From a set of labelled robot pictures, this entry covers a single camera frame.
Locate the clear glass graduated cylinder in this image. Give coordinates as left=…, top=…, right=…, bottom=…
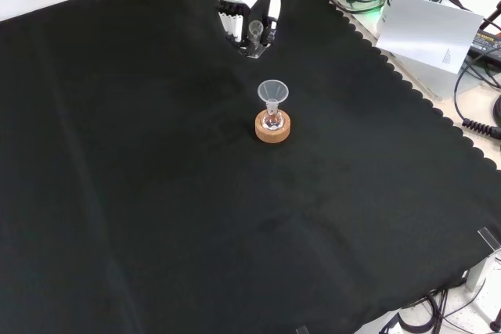
left=247, top=20, right=271, bottom=59

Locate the clear plastic funnel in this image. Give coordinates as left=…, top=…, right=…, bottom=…
left=257, top=79, right=290, bottom=117

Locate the clear round-bottom flask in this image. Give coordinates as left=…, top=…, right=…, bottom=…
left=262, top=109, right=285, bottom=131

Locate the pale board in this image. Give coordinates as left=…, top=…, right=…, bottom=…
left=375, top=0, right=485, bottom=75

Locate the black cloth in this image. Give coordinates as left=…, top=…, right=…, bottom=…
left=0, top=0, right=501, bottom=334

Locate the pale grey box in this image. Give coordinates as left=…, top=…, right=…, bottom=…
left=385, top=50, right=460, bottom=101

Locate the black power adapter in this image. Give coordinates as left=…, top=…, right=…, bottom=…
left=470, top=31, right=501, bottom=62

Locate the black tripod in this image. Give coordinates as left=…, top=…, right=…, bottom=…
left=478, top=0, right=501, bottom=34

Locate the cork ring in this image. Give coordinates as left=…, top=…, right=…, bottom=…
left=254, top=109, right=292, bottom=144

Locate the black coiled cable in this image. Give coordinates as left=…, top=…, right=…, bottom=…
left=452, top=46, right=501, bottom=140

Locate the black floor cable bundle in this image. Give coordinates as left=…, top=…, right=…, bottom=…
left=377, top=286, right=501, bottom=334

